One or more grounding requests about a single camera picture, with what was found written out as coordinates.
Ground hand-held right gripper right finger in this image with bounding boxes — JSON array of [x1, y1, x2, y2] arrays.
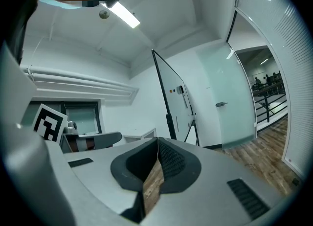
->
[[146, 136, 287, 226]]

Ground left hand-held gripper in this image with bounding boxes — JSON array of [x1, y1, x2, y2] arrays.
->
[[31, 103, 123, 154]]

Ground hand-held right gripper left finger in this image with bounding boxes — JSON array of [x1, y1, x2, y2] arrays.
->
[[63, 136, 159, 224]]

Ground whiteboard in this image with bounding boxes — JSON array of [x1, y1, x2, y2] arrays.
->
[[151, 48, 201, 147]]

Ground white low table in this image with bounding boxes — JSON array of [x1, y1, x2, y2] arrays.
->
[[121, 128, 157, 144]]

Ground dark framed window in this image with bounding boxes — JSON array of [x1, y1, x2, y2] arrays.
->
[[22, 99, 103, 136]]

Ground frosted glass door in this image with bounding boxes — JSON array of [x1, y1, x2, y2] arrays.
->
[[195, 42, 258, 150]]

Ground black metal railing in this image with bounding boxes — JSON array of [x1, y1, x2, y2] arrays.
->
[[252, 87, 289, 124]]

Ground long ceiling light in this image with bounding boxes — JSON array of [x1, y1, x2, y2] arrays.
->
[[101, 0, 141, 29]]

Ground striped glass partition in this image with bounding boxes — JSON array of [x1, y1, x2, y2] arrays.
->
[[234, 0, 309, 181]]

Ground white wall pipes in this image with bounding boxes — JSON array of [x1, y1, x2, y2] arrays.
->
[[20, 64, 140, 99]]

